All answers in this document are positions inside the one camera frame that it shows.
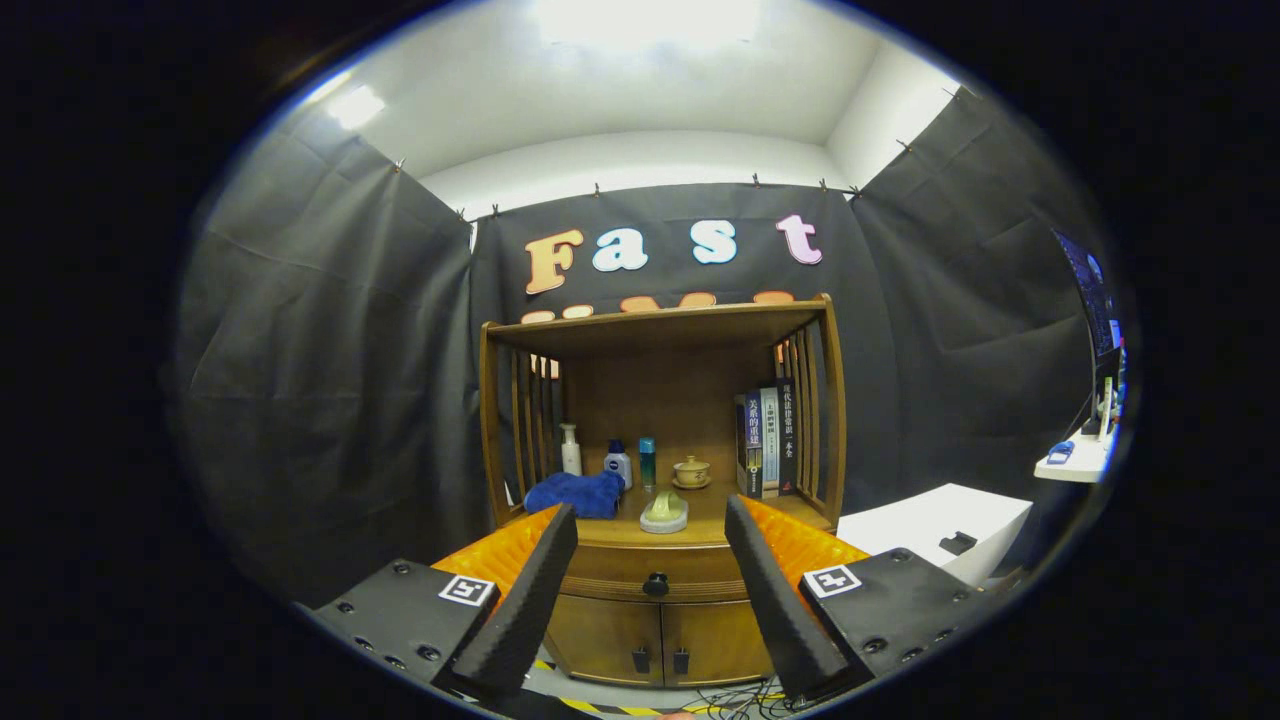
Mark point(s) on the small blue object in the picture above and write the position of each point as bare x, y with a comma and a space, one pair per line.
1060, 453

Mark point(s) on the white pump bottle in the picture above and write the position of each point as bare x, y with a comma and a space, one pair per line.
571, 458

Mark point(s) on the black backdrop cloth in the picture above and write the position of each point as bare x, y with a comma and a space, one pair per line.
330, 350

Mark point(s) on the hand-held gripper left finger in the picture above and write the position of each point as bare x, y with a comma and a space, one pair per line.
525, 610

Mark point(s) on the wooden cabinet door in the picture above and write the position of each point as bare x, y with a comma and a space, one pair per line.
600, 635
715, 640

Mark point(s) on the beige saucer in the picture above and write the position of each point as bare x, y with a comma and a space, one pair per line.
691, 486

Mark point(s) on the black spined book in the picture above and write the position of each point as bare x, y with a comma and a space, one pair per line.
788, 435

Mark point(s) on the pale green scrubbing brush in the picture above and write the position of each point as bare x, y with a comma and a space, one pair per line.
664, 514

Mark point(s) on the wooden countertop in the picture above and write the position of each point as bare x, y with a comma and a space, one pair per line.
706, 510

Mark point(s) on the teal bottle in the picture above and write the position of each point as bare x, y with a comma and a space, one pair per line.
647, 465

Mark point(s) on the white side cabinet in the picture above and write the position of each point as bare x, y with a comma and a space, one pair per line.
920, 520

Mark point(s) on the brown wooden cabinet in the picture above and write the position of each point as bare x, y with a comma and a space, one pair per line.
670, 390

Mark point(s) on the beige lidded teacup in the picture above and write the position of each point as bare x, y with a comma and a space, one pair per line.
691, 470

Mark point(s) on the blue towel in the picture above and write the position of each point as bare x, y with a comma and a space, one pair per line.
575, 495

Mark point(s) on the yellow black floor tape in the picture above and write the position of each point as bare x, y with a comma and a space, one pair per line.
600, 707

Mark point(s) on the white spined book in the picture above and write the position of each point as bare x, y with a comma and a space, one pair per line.
771, 440

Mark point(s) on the large ceiling light panel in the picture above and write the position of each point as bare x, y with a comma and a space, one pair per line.
650, 20

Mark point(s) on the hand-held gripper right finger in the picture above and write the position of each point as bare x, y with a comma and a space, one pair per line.
775, 610

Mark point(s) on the dark blue book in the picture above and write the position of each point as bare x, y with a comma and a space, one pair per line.
753, 445

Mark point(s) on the white desk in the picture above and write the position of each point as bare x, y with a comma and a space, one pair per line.
1075, 468

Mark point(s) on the small ceiling light panel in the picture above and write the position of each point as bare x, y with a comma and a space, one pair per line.
358, 106

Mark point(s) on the brown wooden drawer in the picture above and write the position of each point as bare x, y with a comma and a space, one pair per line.
610, 575

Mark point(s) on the white bottle with blue cap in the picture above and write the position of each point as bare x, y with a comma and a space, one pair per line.
618, 468

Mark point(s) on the small black bracket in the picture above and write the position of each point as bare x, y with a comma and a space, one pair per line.
958, 543

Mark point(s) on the computer monitor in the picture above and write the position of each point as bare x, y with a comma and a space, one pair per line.
1092, 295

